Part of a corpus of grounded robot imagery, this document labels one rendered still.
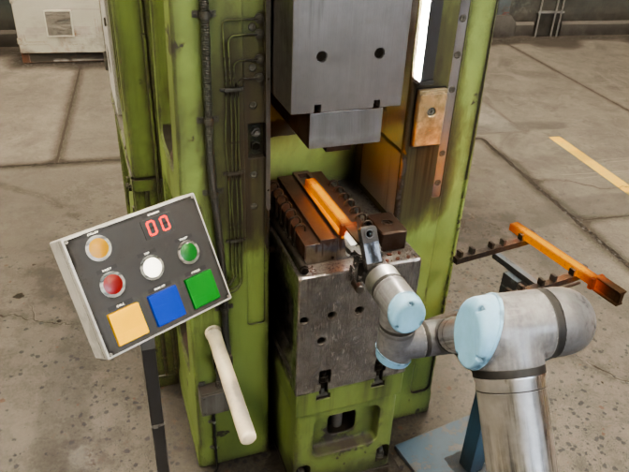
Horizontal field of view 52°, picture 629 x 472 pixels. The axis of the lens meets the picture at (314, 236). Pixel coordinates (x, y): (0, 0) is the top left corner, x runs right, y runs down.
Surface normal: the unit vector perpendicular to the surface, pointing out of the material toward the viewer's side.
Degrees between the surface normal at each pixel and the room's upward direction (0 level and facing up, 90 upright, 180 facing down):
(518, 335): 55
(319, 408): 90
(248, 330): 90
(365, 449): 89
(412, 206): 90
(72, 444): 0
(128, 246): 60
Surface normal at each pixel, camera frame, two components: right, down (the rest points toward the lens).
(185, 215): 0.63, -0.09
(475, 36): 0.33, 0.50
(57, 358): 0.04, -0.86
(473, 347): -0.98, -0.04
